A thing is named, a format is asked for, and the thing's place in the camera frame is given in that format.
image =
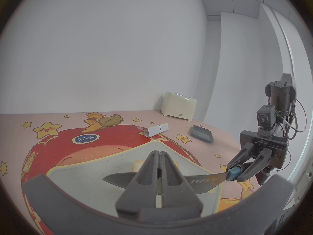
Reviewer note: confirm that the slice of bread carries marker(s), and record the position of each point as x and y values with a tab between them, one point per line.
138	166

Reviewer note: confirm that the white knife rest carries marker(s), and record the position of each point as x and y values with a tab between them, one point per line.
155	130

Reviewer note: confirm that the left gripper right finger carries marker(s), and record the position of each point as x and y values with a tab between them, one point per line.
181	199

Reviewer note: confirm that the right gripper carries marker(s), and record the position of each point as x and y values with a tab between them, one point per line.
276	150

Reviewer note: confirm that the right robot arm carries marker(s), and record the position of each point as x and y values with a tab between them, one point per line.
281	94

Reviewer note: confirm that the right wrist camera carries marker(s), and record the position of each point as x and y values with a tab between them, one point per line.
265	116

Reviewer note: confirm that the cutting board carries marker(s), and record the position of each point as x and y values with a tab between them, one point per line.
85	180

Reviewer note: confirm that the cream toaster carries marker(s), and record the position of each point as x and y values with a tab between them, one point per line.
179	104

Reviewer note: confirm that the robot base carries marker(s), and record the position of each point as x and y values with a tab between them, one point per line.
302	187

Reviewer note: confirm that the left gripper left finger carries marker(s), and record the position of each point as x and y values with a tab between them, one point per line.
133	199

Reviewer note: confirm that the dark grey tray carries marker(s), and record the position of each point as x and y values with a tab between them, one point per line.
201	133

